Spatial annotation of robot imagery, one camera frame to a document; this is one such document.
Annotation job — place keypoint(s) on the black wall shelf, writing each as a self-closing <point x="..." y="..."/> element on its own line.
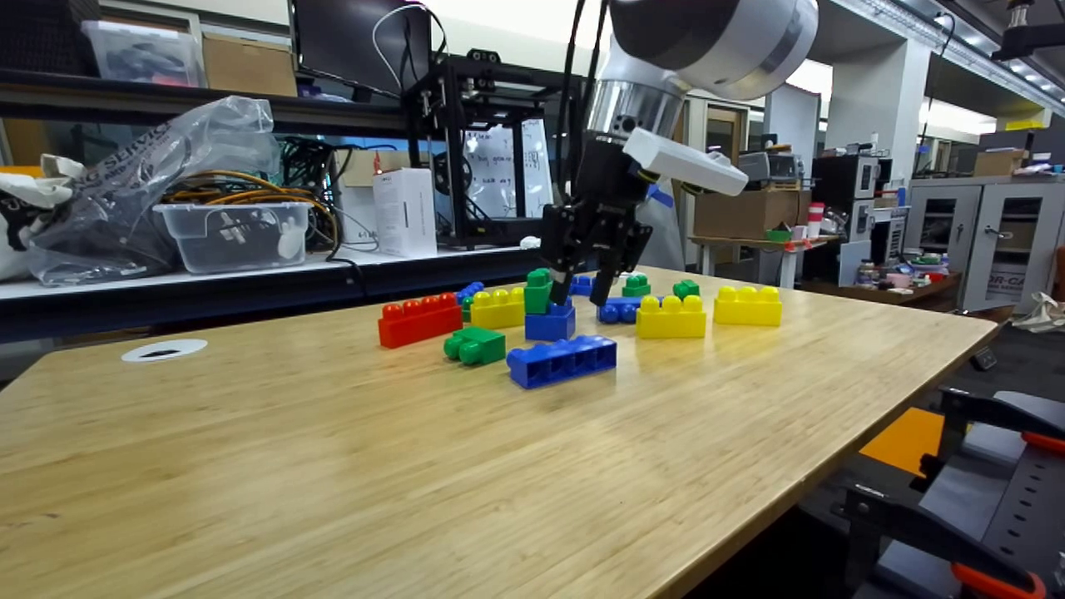
<point x="109" y="100"/>

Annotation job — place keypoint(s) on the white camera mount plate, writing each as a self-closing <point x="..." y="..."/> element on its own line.
<point x="687" y="164"/>

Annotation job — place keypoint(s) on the yellow building block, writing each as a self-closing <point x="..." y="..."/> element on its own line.
<point x="499" y="311"/>

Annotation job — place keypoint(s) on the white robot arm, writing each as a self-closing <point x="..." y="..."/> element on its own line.
<point x="720" y="37"/>

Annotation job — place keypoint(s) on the yellow four-stud block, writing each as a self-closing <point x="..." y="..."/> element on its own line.
<point x="670" y="321"/>
<point x="750" y="306"/>

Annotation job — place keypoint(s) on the brown cardboard box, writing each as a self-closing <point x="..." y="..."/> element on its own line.
<point x="752" y="218"/>
<point x="251" y="68"/>
<point x="1000" y="164"/>

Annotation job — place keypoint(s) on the orange floor mat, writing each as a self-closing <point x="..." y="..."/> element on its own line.
<point x="904" y="445"/>

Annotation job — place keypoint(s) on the green two-stud block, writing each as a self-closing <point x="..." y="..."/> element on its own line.
<point x="541" y="291"/>

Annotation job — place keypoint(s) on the clear plastic bag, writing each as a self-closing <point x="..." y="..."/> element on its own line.
<point x="134" y="179"/>

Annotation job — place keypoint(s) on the blue building block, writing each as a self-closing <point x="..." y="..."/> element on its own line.
<point x="581" y="286"/>

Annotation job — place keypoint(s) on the blue narrow four-stud block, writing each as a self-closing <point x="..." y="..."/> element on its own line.
<point x="471" y="291"/>
<point x="560" y="365"/>

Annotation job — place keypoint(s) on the grey and black equipment cart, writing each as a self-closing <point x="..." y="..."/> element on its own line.
<point x="1000" y="499"/>

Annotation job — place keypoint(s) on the grey cabinet with doors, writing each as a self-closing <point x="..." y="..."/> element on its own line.
<point x="993" y="250"/>

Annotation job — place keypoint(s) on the blue wide eight-stud block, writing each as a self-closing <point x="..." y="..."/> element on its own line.
<point x="616" y="311"/>

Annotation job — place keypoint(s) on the white workbench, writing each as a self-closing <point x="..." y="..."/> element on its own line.
<point x="276" y="270"/>

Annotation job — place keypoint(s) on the small green block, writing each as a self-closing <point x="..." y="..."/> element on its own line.
<point x="477" y="349"/>

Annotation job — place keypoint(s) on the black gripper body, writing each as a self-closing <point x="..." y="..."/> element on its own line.
<point x="601" y="203"/>

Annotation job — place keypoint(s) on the red building block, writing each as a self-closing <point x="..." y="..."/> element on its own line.
<point x="421" y="321"/>

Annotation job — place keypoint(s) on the clear plastic tub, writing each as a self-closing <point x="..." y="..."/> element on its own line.
<point x="144" y="55"/>

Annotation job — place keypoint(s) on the black monitor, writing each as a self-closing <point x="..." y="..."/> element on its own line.
<point x="351" y="44"/>

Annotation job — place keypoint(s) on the white round table grommet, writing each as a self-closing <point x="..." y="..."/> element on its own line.
<point x="187" y="349"/>

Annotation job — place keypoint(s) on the yellow box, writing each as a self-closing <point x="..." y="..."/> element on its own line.
<point x="1026" y="120"/>

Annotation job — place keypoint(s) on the clear plastic storage bin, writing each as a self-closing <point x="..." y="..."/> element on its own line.
<point x="234" y="236"/>

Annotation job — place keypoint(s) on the blue tape strip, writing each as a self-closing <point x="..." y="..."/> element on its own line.
<point x="660" y="196"/>

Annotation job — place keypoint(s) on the green building block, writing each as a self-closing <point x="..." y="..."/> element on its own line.
<point x="638" y="286"/>
<point x="687" y="291"/>

